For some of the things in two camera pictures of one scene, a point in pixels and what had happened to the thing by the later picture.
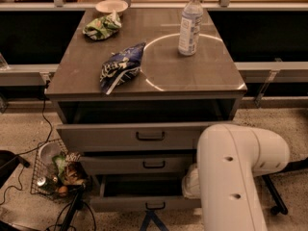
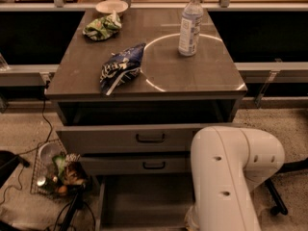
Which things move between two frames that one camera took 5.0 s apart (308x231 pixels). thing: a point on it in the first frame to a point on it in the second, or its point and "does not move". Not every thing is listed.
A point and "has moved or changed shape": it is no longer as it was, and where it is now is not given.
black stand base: [272, 190] does not move
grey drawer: [132, 137] does not move
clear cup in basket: [48, 151] does not move
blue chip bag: [119, 67] does not move
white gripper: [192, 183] to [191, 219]
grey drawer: [142, 193] has moved or changed shape
